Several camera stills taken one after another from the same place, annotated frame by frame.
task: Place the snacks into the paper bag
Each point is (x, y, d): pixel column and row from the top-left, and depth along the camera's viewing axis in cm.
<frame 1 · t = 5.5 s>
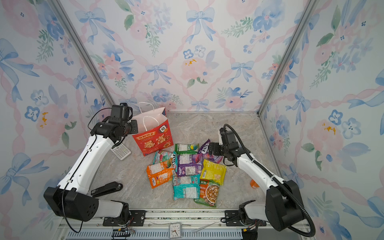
left hand: (131, 123, 78), fingers closed
right hand: (215, 146, 87), fingers open
white calculator: (125, 153, 97), point 2 cm above the table
black stapler: (112, 187, 81), point 5 cm above the table
red paper gift bag: (154, 133, 81), point 24 cm above the table
Fox's mint blossom candy bag: (160, 156, 94), point 4 cm above the table
orange snack packet: (159, 174, 87), point 4 cm above the table
green snack packet: (186, 148, 99), point 2 cm above the table
purple Fox's candy bag: (204, 150, 97), point 4 cm above the table
purple snack packet: (189, 164, 90), point 4 cm above the table
yellow snack packet: (213, 171, 88), point 4 cm above the table
teal snack packet: (186, 187, 83), point 3 cm above the table
green noodle packet: (209, 192, 83), on the table

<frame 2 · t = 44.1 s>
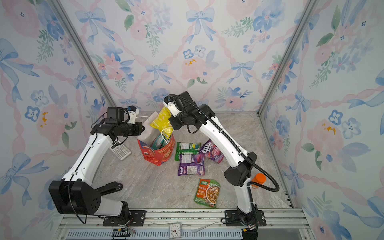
left hand: (144, 126, 80), fingers closed
right hand: (172, 118, 75), fingers closed
yellow snack packet: (162, 122, 76), point 31 cm above the table
teal snack packet: (159, 142, 90), point 13 cm above the table
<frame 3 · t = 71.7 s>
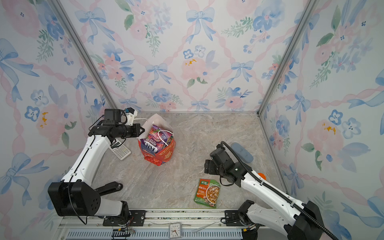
left hand: (143, 128, 80), fingers closed
right hand: (209, 164, 80), fingers open
purple Fox's candy bag: (157, 139, 81), point 21 cm above the table
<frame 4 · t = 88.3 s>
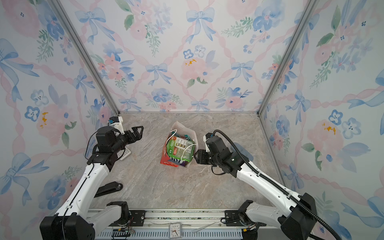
left hand: (136, 127, 78), fingers open
right hand: (196, 154, 76), fingers open
red paper gift bag: (181, 129, 81), point 24 cm above the table
green noodle packet: (179, 148, 78), point 20 cm above the table
